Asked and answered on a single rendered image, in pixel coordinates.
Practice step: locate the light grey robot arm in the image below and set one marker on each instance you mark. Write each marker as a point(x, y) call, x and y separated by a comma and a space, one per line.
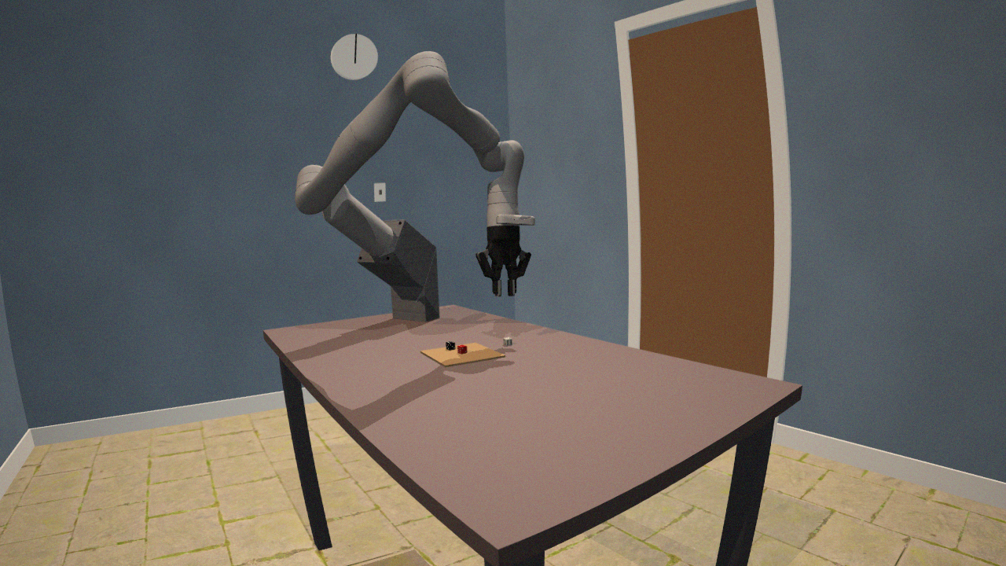
point(426, 85)

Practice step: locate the tan square mat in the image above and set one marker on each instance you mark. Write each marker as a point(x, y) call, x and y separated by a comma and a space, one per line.
point(476, 353)

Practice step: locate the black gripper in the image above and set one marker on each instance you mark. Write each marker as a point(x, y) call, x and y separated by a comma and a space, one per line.
point(503, 248)

